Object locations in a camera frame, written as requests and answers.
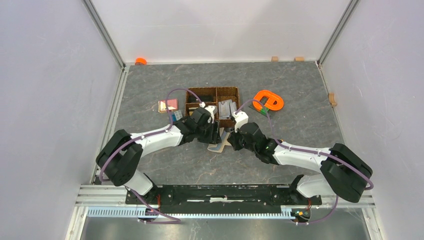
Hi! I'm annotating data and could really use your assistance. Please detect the black cards in basket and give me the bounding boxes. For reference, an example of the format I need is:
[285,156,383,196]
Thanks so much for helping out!
[186,95,215,103]

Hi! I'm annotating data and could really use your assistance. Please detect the silver cards in basket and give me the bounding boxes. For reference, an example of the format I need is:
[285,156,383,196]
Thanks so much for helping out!
[218,99,237,120]

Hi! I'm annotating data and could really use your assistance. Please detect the brown woven divided basket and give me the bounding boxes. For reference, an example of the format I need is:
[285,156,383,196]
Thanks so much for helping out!
[183,86,241,128]

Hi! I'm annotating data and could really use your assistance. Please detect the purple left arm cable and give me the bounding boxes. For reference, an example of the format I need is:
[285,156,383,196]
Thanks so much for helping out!
[98,88,204,225]

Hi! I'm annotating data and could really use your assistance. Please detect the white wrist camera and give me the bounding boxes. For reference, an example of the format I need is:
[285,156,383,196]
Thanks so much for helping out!
[231,110,249,133]
[199,102,217,123]

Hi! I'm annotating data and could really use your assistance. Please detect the orange tape dispenser ring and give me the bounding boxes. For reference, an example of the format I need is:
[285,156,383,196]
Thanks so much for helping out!
[252,90,285,112]

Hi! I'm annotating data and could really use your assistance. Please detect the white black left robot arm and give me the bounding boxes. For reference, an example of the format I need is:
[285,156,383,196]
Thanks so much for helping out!
[95,105,221,204]

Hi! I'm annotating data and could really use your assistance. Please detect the green toy brick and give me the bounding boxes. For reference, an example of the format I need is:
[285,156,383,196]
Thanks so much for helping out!
[259,107,269,116]

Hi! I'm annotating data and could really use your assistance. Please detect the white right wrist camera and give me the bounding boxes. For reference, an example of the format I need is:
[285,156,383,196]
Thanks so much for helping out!
[231,110,249,133]

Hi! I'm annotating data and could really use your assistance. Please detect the orange round cap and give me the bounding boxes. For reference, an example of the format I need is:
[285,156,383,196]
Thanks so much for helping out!
[134,57,147,65]

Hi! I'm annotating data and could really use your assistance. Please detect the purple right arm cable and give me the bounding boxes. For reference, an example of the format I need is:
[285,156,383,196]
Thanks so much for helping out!
[234,98,375,226]

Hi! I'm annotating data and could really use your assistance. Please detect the wooden block right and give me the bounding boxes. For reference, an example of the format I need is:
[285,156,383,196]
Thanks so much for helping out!
[294,56,305,62]

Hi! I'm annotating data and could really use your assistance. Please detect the aluminium frame rail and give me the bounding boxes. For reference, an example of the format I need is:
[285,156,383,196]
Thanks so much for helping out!
[74,184,377,220]

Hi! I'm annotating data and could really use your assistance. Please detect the curved wooden piece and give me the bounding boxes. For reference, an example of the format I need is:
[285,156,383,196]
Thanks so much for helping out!
[328,92,338,108]

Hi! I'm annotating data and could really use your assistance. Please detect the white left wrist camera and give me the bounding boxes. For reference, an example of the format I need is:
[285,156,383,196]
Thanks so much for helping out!
[199,102,217,123]

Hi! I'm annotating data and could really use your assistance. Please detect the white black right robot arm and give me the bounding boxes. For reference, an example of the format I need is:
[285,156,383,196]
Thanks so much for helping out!
[228,122,373,204]

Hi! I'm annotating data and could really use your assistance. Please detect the playing card box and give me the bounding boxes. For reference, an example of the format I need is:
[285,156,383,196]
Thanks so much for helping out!
[158,98,179,113]

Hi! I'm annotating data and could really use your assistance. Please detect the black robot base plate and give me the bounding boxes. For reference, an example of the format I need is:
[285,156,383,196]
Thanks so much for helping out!
[143,184,322,214]

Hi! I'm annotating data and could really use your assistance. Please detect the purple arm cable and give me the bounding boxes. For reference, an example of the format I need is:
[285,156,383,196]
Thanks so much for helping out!
[98,88,204,225]
[234,98,375,226]

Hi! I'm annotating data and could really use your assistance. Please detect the beige leather card holder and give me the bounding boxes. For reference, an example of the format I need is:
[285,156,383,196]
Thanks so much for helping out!
[207,127,233,153]

